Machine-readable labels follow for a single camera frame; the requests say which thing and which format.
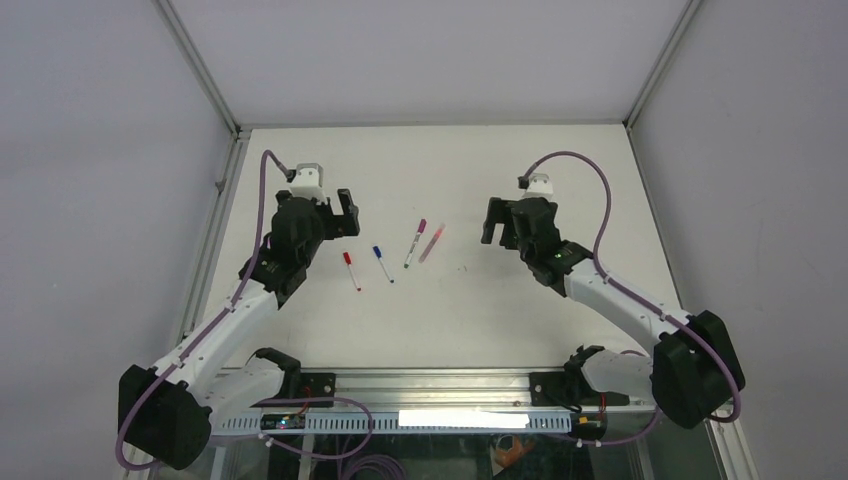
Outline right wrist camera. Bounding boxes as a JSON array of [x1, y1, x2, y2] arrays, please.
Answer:
[[518, 173, 554, 201]]

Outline orange object below table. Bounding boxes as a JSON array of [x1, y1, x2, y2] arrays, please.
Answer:
[[491, 435, 536, 470]]

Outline aluminium frame rail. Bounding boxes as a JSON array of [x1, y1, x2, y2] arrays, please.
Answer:
[[137, 366, 730, 415]]

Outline white pen red tip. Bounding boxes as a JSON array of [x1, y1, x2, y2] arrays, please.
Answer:
[[347, 264, 362, 292]]

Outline small circuit board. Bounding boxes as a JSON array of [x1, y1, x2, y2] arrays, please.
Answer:
[[260, 414, 306, 431]]

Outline pink pen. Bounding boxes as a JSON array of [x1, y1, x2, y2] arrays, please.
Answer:
[[418, 223, 446, 264]]

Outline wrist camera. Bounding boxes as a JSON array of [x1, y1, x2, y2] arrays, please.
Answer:
[[518, 173, 554, 201], [288, 163, 327, 203]]

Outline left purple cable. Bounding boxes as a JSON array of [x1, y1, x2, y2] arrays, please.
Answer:
[[115, 149, 410, 480]]

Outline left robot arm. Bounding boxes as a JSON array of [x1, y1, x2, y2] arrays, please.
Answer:
[[115, 189, 360, 470]]

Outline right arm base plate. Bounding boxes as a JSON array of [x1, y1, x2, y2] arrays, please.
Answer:
[[528, 371, 630, 407]]

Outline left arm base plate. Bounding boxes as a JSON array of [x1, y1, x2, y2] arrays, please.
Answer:
[[254, 371, 337, 409]]

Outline black green pen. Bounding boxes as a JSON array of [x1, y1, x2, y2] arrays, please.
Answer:
[[403, 231, 423, 269]]

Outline white slotted cable duct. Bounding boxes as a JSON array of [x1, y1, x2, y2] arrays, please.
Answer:
[[212, 410, 572, 437]]

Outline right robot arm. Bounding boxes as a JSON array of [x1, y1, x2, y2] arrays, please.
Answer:
[[481, 197, 746, 429]]

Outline white pen black tip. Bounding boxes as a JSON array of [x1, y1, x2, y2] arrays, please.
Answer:
[[377, 256, 395, 284]]

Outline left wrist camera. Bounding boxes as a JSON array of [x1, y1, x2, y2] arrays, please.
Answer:
[[288, 163, 327, 203]]

